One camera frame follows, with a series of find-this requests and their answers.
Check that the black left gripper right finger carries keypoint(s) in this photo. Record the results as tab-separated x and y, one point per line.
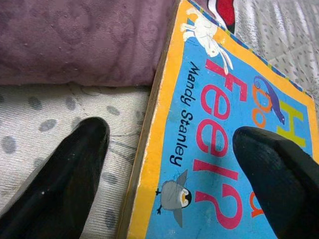
286	189

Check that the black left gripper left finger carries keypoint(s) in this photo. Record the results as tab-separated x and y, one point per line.
54	189

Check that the purple cartoon print blanket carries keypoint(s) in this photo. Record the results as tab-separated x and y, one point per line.
74	42

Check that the yellow blue children's book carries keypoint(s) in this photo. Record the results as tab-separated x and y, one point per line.
199	124

